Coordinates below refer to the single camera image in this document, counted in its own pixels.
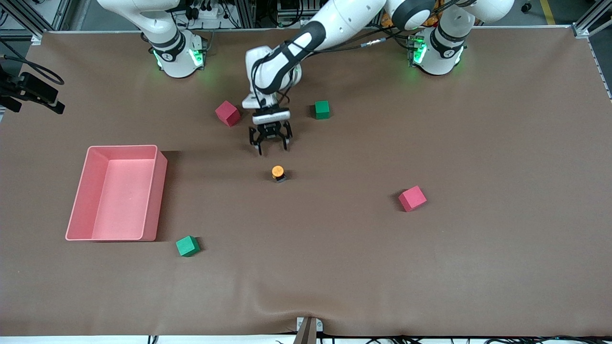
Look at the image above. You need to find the red foam cube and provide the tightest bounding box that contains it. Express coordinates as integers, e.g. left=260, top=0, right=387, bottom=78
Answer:
left=215, top=100, right=241, bottom=128
left=398, top=185, right=427, bottom=212

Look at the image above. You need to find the aluminium frame profile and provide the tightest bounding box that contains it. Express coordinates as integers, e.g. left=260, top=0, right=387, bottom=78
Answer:
left=234, top=0, right=259, bottom=29
left=0, top=0, right=72, bottom=41
left=572, top=0, right=612, bottom=100

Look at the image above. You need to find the pink plastic bin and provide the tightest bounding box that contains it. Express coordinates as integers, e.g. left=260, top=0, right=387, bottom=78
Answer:
left=65, top=145, right=168, bottom=241

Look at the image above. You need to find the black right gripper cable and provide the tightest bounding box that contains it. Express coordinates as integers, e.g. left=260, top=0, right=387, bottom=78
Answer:
left=0, top=41, right=66, bottom=86

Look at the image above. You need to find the brown table mat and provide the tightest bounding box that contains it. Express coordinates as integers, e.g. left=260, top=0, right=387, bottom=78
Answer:
left=0, top=26, right=612, bottom=338

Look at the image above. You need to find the white power strip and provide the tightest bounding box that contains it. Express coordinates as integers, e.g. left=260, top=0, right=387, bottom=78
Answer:
left=184, top=0, right=236, bottom=22

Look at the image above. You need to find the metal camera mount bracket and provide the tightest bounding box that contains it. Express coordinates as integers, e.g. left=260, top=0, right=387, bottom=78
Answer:
left=293, top=317, right=324, bottom=344

